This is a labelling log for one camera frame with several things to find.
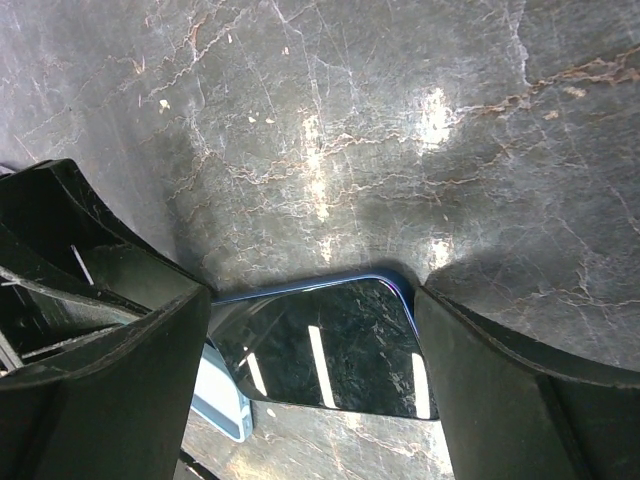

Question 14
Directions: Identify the phone with blue edge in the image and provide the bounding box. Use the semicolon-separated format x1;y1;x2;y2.
208;268;439;421

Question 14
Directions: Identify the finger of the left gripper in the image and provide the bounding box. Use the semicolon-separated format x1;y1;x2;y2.
1;159;200;373

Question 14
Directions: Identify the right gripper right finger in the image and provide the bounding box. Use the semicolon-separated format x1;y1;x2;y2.
414;287;639;479

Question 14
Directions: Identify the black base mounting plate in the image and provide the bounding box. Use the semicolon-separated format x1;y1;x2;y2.
173;450;219;480

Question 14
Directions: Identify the light blue phone case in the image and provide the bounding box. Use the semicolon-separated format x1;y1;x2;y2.
191;343;253;443

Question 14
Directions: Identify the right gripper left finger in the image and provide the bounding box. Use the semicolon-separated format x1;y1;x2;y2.
1;287;210;479

